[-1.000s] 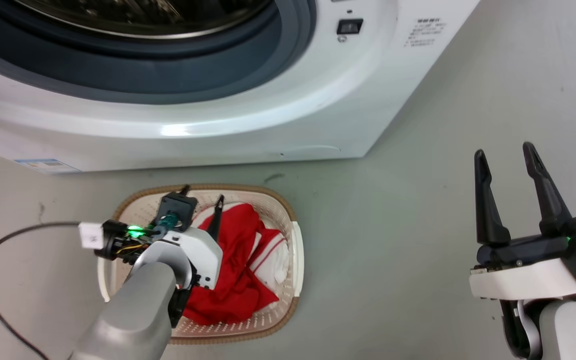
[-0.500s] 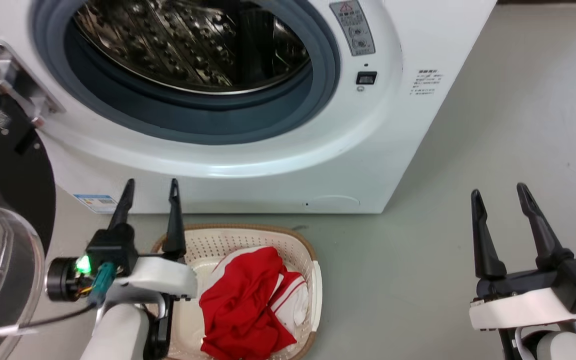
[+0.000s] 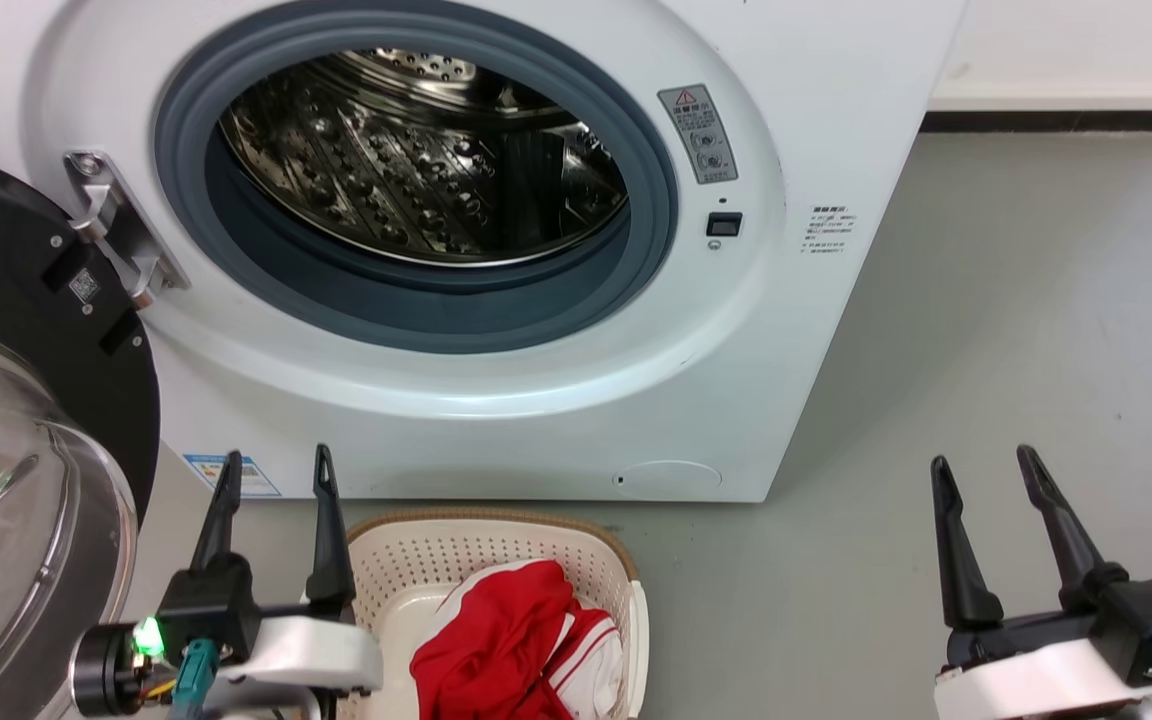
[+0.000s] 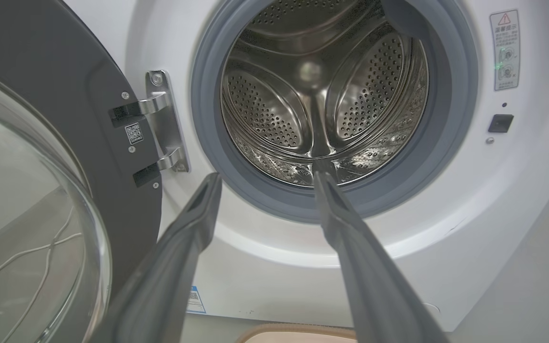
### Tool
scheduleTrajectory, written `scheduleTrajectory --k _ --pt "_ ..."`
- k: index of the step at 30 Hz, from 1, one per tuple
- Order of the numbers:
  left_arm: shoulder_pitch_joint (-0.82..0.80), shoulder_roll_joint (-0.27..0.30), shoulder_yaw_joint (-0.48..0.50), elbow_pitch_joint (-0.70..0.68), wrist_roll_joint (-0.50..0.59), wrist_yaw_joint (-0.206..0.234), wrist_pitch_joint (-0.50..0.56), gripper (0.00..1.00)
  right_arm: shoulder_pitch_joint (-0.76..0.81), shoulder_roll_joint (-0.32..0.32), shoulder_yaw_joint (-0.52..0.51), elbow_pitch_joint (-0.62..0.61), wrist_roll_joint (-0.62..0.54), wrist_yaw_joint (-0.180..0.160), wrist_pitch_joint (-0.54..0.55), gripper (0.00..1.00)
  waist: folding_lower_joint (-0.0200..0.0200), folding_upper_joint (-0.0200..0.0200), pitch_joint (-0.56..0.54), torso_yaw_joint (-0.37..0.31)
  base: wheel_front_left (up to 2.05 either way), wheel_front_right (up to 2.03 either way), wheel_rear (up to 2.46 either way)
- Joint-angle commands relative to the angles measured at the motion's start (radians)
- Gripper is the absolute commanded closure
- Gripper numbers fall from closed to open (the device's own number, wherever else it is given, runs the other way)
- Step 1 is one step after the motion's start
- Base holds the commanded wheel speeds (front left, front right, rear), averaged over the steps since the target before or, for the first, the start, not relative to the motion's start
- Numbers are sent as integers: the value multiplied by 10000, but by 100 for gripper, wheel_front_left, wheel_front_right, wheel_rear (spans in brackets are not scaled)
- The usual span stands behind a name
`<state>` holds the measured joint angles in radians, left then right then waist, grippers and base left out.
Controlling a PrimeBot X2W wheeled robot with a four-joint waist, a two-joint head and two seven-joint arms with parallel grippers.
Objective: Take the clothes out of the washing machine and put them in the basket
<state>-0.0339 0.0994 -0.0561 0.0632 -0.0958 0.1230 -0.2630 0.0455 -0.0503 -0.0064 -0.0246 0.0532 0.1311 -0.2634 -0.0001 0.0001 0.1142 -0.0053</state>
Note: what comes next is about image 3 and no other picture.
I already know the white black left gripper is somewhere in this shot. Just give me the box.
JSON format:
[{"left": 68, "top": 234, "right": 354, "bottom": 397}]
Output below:
[{"left": 71, "top": 444, "right": 382, "bottom": 720}]

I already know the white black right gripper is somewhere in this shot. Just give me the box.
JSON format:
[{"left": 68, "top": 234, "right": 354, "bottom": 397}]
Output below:
[{"left": 930, "top": 445, "right": 1152, "bottom": 720}]

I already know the red and white garment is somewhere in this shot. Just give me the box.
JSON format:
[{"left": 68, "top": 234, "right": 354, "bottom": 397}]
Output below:
[{"left": 409, "top": 559, "right": 625, "bottom": 720}]

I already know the cream perforated laundry basket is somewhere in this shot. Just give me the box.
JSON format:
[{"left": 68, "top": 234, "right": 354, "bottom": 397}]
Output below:
[{"left": 336, "top": 508, "right": 651, "bottom": 720}]

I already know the stainless steel washing machine drum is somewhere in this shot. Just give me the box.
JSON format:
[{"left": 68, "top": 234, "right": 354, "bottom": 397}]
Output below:
[{"left": 219, "top": 48, "right": 630, "bottom": 268}]

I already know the black washer door with glass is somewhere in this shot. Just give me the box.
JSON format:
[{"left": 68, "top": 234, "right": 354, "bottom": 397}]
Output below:
[{"left": 0, "top": 147, "right": 161, "bottom": 720}]

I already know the blue energy label sticker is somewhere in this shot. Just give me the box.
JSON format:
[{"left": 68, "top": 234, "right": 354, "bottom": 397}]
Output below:
[{"left": 183, "top": 453, "right": 282, "bottom": 498}]

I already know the grey rubber door gasket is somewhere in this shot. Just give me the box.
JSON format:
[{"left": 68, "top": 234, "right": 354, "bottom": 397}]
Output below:
[{"left": 153, "top": 18, "right": 679, "bottom": 355}]

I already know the white front-load washing machine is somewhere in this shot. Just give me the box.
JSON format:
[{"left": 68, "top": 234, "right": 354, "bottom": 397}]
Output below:
[{"left": 0, "top": 0, "right": 967, "bottom": 503}]

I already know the silver door hinge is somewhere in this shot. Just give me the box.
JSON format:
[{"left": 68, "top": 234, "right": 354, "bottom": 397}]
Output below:
[{"left": 64, "top": 150, "right": 190, "bottom": 311}]

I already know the round white filter cover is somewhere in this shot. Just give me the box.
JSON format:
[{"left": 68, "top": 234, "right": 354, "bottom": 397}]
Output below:
[{"left": 614, "top": 460, "right": 723, "bottom": 498}]

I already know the grey warning sticker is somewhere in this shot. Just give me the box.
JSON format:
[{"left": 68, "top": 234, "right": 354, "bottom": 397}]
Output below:
[{"left": 658, "top": 84, "right": 739, "bottom": 185}]

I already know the teal cable connector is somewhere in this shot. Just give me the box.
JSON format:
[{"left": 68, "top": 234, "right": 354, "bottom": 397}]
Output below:
[{"left": 174, "top": 640, "right": 219, "bottom": 720}]

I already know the black wall baseboard strip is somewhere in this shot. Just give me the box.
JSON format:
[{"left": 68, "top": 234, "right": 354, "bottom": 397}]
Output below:
[{"left": 921, "top": 110, "right": 1152, "bottom": 134}]

